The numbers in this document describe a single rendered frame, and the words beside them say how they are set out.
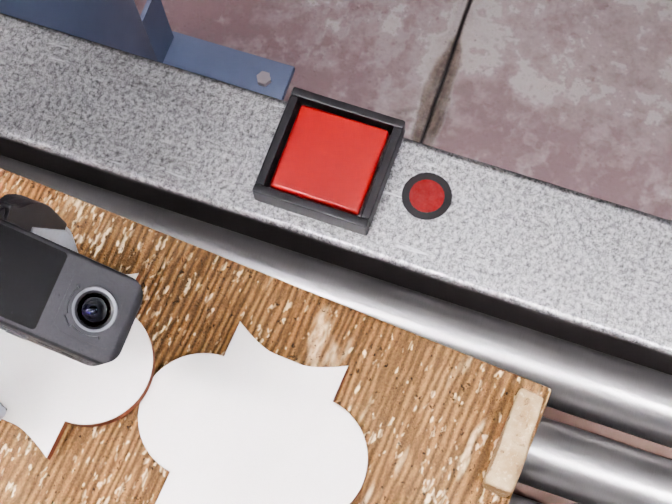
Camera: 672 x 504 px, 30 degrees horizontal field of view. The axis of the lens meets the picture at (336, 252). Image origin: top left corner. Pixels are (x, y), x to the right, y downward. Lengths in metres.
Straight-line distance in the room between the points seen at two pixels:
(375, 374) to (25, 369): 0.20
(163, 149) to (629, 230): 0.30
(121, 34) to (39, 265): 0.87
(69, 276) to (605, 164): 1.29
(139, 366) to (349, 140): 0.20
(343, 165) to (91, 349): 0.25
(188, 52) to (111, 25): 0.46
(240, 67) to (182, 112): 1.03
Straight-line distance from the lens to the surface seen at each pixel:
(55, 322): 0.61
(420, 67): 1.86
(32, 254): 0.61
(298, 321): 0.75
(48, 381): 0.75
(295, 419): 0.73
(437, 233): 0.79
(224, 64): 1.86
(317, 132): 0.80
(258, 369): 0.74
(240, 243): 0.79
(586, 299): 0.78
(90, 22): 1.39
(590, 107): 1.85
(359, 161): 0.79
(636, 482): 0.76
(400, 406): 0.74
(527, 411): 0.72
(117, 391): 0.74
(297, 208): 0.78
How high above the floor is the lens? 1.66
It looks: 71 degrees down
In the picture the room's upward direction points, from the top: 8 degrees counter-clockwise
